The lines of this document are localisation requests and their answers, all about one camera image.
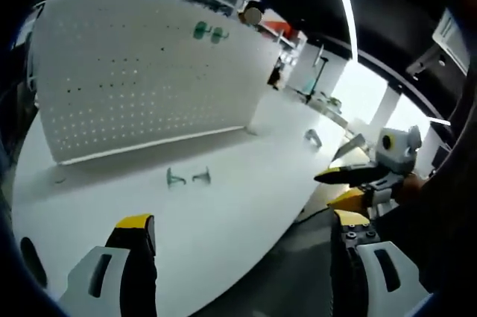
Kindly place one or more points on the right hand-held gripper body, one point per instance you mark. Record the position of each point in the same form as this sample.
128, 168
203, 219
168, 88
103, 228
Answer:
400, 156

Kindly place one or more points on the metal hook near table edge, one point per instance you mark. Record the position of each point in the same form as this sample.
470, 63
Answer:
313, 135

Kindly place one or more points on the teal kick scooter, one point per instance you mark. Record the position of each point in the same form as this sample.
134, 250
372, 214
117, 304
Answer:
315, 80

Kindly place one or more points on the black computer mouse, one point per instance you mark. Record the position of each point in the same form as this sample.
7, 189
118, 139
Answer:
33, 263

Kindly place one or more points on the white perforated mounting plate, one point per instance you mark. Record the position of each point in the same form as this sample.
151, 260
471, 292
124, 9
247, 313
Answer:
149, 89

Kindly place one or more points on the white ceiling air conditioner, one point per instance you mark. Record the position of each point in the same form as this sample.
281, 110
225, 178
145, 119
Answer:
452, 39

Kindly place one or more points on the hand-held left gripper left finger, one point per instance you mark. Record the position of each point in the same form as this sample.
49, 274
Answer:
138, 279

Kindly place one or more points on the person's right hand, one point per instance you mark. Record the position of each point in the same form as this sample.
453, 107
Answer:
411, 188

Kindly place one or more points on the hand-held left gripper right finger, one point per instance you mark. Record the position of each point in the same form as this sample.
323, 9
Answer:
346, 279

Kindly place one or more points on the long ceiling light strip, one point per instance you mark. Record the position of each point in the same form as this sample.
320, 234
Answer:
344, 3

